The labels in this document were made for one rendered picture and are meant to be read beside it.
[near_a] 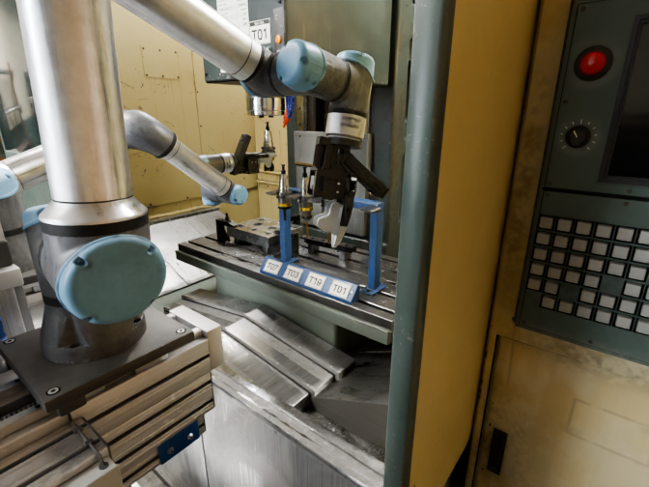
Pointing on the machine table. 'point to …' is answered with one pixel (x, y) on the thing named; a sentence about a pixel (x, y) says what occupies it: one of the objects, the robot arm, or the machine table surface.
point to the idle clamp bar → (329, 246)
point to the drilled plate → (261, 232)
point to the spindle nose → (262, 106)
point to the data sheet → (235, 13)
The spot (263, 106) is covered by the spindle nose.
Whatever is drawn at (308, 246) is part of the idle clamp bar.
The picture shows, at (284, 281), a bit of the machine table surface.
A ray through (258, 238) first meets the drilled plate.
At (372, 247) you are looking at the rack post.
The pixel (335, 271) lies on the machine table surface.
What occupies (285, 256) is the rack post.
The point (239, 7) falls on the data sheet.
